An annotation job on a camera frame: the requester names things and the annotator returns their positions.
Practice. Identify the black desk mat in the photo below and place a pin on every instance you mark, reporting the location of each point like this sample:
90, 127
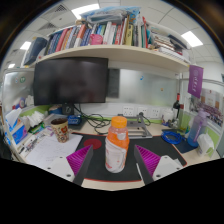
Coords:
100, 163

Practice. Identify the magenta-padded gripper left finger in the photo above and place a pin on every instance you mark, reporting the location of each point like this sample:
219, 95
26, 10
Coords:
60, 166

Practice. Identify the dark wine bottle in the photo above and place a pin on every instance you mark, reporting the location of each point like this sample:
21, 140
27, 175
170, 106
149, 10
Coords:
176, 108

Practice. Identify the white wall socket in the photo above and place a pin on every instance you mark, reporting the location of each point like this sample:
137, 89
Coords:
155, 112
128, 111
142, 111

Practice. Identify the silver laptop stand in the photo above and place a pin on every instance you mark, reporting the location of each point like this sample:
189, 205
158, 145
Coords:
140, 130

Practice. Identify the blue round container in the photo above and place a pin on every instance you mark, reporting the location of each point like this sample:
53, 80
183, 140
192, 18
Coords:
56, 110

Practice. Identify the white tissue packet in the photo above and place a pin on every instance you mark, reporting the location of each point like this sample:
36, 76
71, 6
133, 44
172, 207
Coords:
205, 145

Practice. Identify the white handwritten paper sheet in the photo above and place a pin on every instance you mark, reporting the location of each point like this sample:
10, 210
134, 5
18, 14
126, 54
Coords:
50, 150

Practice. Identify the small blue box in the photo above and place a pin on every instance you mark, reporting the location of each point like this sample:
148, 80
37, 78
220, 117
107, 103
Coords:
75, 120

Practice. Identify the black computer monitor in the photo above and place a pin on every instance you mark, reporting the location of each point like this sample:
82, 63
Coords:
70, 81

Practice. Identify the wall shelf with books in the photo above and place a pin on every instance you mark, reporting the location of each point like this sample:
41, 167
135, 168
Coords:
110, 50

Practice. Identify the purple hanging banner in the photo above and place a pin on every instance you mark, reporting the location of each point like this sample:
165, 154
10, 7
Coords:
195, 81

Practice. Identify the purple translucent water bottle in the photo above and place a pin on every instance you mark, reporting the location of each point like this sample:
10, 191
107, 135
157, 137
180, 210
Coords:
196, 131

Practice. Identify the patterned ceramic mug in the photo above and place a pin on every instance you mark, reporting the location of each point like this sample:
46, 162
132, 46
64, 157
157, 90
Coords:
60, 130

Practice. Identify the blue tissue box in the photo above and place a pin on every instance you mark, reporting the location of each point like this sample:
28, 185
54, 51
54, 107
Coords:
18, 131

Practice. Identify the orange drink bottle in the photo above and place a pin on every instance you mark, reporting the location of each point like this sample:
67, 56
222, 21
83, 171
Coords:
116, 146

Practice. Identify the white tissue pile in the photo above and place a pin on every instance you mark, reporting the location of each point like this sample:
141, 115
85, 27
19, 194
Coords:
36, 119

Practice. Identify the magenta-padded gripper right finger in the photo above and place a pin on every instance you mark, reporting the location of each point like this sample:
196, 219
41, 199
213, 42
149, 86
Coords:
166, 165

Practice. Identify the group photo poster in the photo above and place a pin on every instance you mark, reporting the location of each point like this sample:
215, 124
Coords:
213, 106

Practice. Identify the white plastic container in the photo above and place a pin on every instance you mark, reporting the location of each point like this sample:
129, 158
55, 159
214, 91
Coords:
168, 117

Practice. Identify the flat round red coaster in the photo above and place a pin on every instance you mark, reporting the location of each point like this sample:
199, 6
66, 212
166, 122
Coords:
92, 143

